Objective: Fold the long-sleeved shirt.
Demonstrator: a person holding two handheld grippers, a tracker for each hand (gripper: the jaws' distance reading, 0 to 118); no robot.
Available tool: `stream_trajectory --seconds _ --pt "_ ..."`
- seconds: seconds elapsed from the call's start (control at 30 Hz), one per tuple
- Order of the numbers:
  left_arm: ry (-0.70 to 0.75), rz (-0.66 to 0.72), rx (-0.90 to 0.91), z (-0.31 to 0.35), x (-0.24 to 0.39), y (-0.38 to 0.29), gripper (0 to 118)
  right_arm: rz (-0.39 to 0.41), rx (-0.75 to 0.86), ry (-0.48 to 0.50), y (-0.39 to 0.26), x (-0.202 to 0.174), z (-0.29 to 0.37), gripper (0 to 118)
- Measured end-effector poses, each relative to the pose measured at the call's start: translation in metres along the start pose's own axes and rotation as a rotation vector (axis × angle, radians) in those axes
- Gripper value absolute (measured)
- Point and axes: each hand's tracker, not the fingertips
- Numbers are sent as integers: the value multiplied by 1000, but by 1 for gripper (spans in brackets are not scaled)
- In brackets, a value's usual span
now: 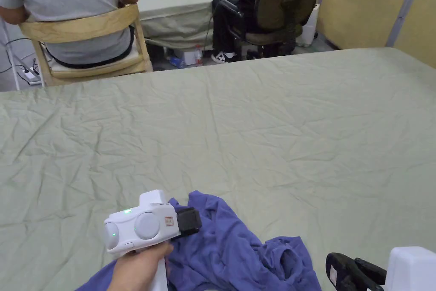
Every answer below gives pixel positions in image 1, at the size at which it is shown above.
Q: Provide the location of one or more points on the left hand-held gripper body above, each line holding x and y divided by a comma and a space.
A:
146, 224

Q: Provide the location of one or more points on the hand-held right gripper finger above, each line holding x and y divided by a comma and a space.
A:
344, 272

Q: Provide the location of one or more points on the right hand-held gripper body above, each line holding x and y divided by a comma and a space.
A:
412, 269

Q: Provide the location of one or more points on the blue shirt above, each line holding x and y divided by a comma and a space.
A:
224, 250

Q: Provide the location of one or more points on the person's left hand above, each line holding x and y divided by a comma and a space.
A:
136, 270

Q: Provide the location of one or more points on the bed with pale green sheet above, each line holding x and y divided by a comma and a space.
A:
238, 127

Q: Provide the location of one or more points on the plastic bottle with red label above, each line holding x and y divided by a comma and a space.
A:
198, 55

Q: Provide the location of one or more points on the white power strip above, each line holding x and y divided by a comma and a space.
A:
30, 74

